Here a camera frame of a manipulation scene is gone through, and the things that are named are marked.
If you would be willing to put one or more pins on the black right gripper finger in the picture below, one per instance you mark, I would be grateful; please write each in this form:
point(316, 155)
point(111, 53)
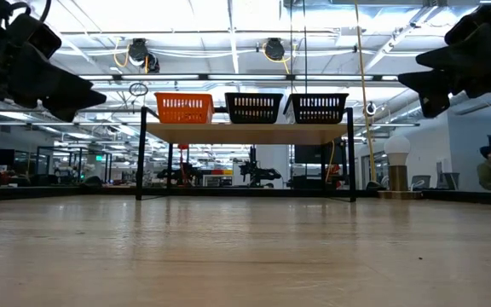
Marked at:
point(463, 53)
point(433, 91)

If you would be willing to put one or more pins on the black background robot arm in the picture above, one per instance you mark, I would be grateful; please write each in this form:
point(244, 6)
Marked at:
point(256, 172)

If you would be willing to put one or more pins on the orange plastic basket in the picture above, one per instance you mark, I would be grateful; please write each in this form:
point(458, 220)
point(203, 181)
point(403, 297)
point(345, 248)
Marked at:
point(183, 96)

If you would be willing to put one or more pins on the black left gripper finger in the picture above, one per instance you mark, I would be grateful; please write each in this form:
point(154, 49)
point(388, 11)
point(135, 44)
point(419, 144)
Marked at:
point(64, 113)
point(66, 89)

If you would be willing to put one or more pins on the wooden shelf riser black legs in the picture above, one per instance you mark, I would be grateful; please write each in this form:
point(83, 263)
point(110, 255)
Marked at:
point(250, 133)

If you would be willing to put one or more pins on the long ceiling light bar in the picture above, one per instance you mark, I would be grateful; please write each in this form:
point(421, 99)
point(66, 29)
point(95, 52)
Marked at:
point(228, 77)

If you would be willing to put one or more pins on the black plastic basket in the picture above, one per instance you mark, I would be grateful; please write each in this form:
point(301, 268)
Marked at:
point(254, 96)
point(318, 96)

